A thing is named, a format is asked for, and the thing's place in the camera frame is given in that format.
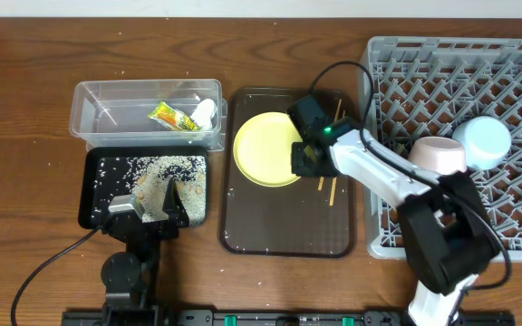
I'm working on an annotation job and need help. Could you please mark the yellow round plate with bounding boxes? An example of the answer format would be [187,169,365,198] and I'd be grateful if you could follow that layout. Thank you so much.
[233,112,302,187]

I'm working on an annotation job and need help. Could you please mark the green snack wrapper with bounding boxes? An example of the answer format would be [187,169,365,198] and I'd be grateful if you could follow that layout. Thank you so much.
[148,101,200,131]

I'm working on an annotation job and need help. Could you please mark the white napkin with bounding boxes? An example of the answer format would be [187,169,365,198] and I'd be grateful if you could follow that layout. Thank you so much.
[190,99,217,130]

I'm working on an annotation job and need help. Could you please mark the pink bowl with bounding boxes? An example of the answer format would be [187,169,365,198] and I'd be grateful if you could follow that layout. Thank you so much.
[408,137,467,175]

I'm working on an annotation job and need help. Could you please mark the light blue bowl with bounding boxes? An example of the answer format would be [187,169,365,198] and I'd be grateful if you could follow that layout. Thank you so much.
[452,116,511,170]

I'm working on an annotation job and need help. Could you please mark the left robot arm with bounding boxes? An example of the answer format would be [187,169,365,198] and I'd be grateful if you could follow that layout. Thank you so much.
[99,181,189,326]

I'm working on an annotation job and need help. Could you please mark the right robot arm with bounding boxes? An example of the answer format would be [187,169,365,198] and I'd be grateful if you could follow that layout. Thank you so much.
[286,95,504,325]

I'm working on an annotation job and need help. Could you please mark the grey dishwasher rack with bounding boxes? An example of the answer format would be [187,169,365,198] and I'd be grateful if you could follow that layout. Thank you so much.
[358,36,522,263]

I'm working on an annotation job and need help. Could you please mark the spilled rice pile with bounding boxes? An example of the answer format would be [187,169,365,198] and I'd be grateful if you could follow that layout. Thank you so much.
[92,155,208,225]

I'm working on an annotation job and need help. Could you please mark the black plastic tray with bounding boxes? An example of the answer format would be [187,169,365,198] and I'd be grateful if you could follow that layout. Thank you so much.
[78,147,208,229]

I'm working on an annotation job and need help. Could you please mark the dark brown serving tray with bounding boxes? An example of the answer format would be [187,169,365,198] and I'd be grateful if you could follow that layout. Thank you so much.
[219,87,356,258]

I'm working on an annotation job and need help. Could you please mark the clear plastic bin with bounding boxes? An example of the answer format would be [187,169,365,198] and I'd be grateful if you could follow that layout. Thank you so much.
[70,79,227,152]

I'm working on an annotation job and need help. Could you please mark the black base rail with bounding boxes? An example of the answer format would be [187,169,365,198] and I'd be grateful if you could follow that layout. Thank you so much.
[61,309,516,326]

